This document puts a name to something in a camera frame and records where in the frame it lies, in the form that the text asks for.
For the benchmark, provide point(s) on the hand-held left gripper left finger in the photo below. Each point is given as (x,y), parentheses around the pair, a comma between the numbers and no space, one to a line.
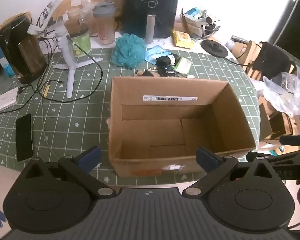
(90,155)

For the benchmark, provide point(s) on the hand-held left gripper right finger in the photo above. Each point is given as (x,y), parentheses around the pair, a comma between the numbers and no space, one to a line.
(205,158)

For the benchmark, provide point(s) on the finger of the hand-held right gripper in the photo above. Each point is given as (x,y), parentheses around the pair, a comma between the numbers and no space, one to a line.
(293,140)
(290,156)

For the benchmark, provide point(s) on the black cloth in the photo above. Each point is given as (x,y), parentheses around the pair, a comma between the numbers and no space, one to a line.
(272,57)
(166,60)

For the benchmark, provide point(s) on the teal bath pouf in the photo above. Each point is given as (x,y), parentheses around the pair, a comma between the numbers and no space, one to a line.
(128,50)

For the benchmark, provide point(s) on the blue wet wipes packet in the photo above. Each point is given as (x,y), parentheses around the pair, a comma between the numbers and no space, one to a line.
(155,52)

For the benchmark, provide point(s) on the brown floor cardboard box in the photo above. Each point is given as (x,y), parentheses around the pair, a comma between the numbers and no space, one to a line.
(277,127)

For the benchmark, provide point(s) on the green checked tablecloth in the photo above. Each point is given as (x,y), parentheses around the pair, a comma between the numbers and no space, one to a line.
(77,120)

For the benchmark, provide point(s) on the crumpled white plastic bag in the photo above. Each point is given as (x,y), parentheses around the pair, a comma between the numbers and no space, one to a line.
(282,92)

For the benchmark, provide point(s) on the black smartphone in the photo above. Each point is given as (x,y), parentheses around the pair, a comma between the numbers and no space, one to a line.
(24,137)

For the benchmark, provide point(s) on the yellow marker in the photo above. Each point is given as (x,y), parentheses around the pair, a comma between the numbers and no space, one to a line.
(46,90)

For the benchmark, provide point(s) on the black pouch with label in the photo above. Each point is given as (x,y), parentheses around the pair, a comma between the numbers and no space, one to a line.
(167,72)

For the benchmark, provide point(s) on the green and white packet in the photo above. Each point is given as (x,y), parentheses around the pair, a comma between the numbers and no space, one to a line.
(183,66)

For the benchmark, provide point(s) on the wooden chair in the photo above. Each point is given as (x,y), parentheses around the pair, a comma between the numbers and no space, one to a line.
(247,55)

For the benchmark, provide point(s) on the white flat box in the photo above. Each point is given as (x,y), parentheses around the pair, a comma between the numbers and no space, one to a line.
(3,101)

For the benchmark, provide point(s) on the white gimbal tripod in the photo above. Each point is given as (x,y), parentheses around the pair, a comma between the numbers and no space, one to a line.
(67,52)

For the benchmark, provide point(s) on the black kettle base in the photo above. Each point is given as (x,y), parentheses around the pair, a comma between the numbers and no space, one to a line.
(215,48)

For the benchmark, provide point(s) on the green canister with black lid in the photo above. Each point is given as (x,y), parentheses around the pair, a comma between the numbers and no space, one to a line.
(81,43)

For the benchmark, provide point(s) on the black monitor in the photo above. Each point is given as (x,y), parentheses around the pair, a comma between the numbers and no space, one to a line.
(295,27)

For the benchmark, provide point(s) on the white bottle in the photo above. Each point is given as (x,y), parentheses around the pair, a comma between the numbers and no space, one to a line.
(230,44)

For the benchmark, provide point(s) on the blue carton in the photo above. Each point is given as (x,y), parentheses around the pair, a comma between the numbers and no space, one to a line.
(8,70)

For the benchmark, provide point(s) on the yellow wipes pack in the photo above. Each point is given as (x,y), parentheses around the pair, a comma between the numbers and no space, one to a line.
(182,39)

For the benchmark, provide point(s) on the black electric kettle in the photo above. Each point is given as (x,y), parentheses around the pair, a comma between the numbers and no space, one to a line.
(22,52)

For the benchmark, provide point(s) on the glass bowl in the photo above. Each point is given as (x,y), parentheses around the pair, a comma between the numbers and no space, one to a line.
(210,33)

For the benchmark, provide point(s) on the shaker bottle with grey lid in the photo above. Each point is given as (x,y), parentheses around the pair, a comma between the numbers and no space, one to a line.
(104,27)

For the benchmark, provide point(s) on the clear jar with brown contents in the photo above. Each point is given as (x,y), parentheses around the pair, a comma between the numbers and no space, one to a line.
(76,20)

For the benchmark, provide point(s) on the white tube with dark end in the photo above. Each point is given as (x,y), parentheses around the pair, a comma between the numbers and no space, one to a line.
(202,20)

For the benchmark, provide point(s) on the blue green packet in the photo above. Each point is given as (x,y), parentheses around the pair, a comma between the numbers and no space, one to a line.
(193,12)

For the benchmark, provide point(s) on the black air fryer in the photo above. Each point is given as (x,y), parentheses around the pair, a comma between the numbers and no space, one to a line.
(140,12)

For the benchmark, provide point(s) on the clear plastic bag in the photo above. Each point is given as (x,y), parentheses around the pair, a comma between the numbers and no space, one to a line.
(88,3)

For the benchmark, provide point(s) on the brown cardboard packages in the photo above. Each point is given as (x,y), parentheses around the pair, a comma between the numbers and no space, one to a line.
(70,3)

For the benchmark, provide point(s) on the flat cardboard piece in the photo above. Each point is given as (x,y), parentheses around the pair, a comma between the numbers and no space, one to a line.
(13,18)

